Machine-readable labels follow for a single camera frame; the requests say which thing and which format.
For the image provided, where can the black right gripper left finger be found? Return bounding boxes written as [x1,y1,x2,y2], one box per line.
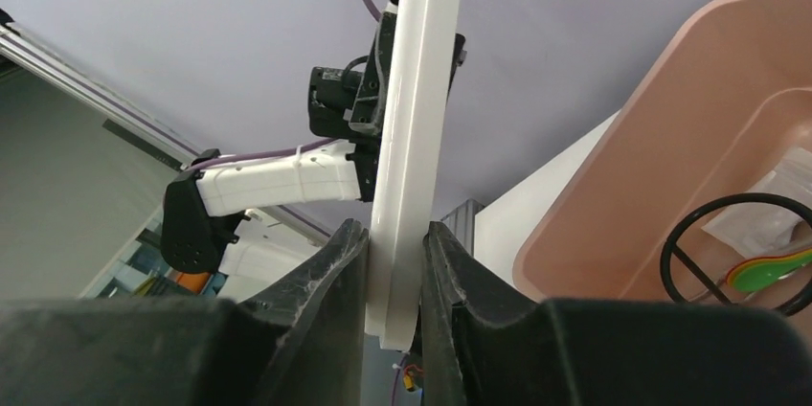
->
[1,220,370,405]

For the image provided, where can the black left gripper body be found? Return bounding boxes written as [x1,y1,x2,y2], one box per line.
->
[307,0,467,139]

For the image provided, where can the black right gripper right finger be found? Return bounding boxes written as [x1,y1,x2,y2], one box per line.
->
[420,222,811,405]

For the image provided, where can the white plastic tray lid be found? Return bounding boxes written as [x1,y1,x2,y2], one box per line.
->
[366,0,461,351]

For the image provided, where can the black wire ring stand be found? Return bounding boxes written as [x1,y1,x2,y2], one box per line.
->
[659,192,811,317]

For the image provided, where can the red green stirring sticks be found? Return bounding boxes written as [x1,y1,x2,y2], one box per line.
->
[725,248,811,293]

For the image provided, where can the pink plastic bin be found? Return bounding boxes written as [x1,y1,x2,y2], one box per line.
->
[510,0,811,302]

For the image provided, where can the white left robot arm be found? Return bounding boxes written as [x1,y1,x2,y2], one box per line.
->
[159,0,399,274]

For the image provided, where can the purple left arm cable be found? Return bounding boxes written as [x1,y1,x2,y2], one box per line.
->
[184,0,385,172]

